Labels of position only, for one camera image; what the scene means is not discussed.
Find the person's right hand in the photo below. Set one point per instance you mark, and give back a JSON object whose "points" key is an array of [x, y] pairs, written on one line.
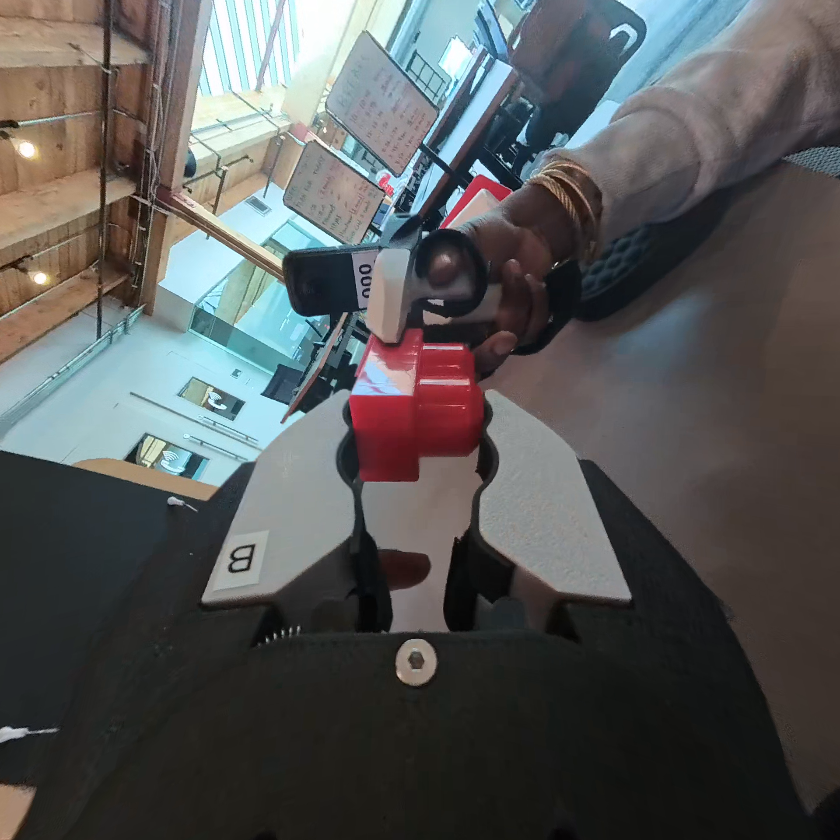
{"points": [[525, 243]]}

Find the brown chair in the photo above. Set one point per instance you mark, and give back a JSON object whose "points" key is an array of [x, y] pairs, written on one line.
{"points": [[571, 46]]}

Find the black perforated armrest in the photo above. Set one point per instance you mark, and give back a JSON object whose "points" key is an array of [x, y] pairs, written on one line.
{"points": [[656, 262]]}

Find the white bottle black cap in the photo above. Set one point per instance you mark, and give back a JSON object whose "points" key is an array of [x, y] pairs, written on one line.
{"points": [[474, 208]]}

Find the black dome ceiling camera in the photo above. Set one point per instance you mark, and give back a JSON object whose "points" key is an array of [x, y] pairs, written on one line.
{"points": [[190, 164]]}

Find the person's right forearm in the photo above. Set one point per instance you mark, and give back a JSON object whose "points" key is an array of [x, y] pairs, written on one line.
{"points": [[709, 118]]}

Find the ceiling spot light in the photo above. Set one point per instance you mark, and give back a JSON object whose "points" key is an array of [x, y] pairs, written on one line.
{"points": [[39, 277], [26, 149]]}

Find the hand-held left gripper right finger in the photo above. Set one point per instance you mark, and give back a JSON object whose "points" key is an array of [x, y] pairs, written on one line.
{"points": [[551, 525]]}

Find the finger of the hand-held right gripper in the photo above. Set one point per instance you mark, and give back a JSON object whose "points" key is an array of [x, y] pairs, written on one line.
{"points": [[390, 295]]}

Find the handwritten whiteboard on stand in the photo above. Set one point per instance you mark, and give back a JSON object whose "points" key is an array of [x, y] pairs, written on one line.
{"points": [[384, 105], [331, 193]]}

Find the red plug adapter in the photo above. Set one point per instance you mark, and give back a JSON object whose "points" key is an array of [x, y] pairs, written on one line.
{"points": [[420, 407]]}

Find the door window phone icon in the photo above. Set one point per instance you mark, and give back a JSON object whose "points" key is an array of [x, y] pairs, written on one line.
{"points": [[213, 399]]}

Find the red plastic bin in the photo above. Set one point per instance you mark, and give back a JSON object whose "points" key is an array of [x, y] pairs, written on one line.
{"points": [[492, 187]]}

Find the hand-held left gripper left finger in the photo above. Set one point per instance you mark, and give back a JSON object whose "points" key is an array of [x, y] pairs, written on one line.
{"points": [[289, 512]]}

